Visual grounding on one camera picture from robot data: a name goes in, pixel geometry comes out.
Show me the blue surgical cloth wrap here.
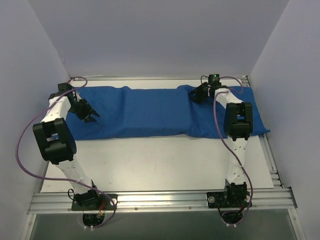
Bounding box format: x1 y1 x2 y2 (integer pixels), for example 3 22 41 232
65 84 271 141

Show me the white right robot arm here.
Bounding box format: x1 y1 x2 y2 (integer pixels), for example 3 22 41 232
188 73 254 207

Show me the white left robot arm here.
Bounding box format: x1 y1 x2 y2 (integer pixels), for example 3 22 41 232
32 83 101 210

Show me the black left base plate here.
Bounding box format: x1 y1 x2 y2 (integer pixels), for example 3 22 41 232
71 192 118 211

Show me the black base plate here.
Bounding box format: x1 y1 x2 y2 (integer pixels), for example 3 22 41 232
71 192 118 211
206 191 252 209

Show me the aluminium right side rail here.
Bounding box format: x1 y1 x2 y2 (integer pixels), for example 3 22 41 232
240 76 287 190

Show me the aluminium rail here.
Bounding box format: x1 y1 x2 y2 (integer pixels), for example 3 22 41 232
28 188 297 214
240 76 287 190

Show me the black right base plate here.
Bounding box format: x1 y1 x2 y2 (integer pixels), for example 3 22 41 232
206 191 252 209

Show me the aluminium front rail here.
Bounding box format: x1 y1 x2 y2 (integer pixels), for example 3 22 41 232
28 188 297 214

